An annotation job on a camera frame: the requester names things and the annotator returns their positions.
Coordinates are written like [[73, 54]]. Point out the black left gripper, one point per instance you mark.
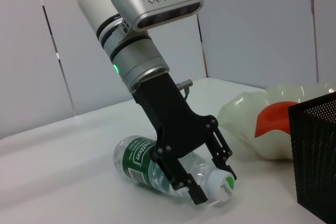
[[173, 119]]

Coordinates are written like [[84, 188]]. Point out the clear bottle with green label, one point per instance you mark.
[[136, 161]]

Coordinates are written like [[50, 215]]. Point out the red-orange knitted orange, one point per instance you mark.
[[273, 119]]

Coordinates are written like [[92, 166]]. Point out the silver and white left robot arm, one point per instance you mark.
[[136, 58]]

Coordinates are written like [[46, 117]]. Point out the pale green glass fruit plate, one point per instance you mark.
[[244, 129]]

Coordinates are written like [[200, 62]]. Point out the black mesh pen holder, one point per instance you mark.
[[315, 155]]

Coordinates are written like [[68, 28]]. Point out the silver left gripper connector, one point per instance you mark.
[[185, 84]]

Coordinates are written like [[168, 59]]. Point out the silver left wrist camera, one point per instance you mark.
[[162, 1]]

